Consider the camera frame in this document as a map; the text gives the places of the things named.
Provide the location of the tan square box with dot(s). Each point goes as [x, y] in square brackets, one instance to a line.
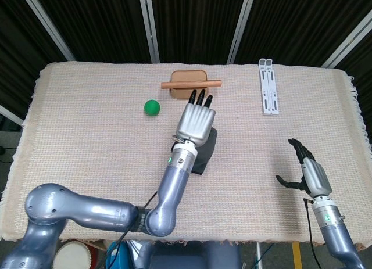
[186, 75]

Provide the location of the white round drum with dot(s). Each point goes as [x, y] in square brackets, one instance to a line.
[72, 257]

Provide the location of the white folding stand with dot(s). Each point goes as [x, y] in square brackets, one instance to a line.
[268, 110]

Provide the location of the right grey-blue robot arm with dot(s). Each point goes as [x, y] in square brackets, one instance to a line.
[337, 237]

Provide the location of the white partition post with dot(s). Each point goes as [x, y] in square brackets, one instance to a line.
[48, 25]
[10, 114]
[346, 46]
[150, 25]
[242, 25]

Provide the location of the dark pleated curtain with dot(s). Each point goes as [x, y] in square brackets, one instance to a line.
[197, 25]

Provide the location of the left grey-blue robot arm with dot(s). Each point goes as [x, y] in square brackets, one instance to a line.
[174, 187]

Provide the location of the dark blue robot torso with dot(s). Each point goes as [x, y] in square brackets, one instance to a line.
[189, 257]

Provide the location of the wooden rolling pin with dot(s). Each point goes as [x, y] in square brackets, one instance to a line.
[180, 85]

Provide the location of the green ball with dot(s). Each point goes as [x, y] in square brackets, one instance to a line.
[152, 107]

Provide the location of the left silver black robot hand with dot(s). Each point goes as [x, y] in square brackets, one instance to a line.
[196, 123]

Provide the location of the beige woven tablecloth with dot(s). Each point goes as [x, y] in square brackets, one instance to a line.
[72, 150]

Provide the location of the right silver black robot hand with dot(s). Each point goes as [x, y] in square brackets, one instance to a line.
[316, 179]

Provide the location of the thin white stand leg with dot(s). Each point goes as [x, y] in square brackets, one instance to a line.
[257, 256]

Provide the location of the blue plastic device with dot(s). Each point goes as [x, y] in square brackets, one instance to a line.
[116, 256]

